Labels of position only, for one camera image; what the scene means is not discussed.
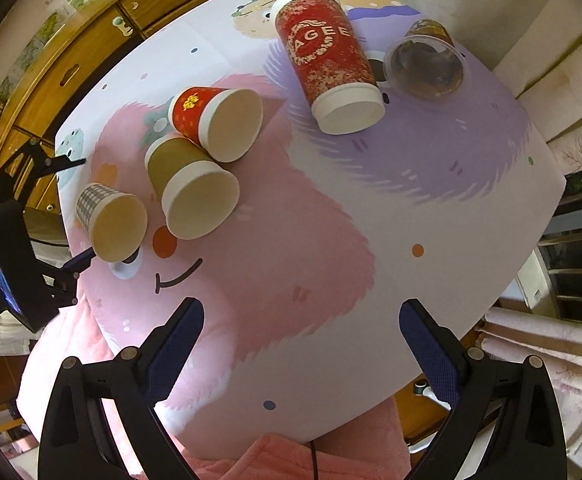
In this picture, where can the small red paper cup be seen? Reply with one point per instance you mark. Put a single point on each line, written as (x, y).
(224, 122)

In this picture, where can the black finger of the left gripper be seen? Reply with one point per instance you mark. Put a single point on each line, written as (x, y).
(20, 173)
(56, 286)

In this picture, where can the tall red paper cup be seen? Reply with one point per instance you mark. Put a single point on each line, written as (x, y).
(330, 64)

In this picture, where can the pink fluffy clothing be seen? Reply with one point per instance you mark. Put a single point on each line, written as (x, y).
(371, 446)

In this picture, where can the wooden drawer cabinet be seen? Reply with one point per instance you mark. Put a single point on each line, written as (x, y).
(72, 50)

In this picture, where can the cartoon printed tablecloth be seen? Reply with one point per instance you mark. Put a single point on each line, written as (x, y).
(302, 284)

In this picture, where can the brown paper cup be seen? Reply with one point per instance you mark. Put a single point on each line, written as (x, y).
(195, 193)

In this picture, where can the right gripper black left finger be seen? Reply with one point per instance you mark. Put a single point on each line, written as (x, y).
(77, 442)

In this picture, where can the small checkered paper cup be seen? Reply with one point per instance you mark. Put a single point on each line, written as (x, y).
(115, 222)

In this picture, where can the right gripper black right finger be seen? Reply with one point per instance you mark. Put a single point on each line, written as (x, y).
(528, 439)

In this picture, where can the clear plastic cup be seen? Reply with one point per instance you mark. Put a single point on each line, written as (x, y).
(425, 63)

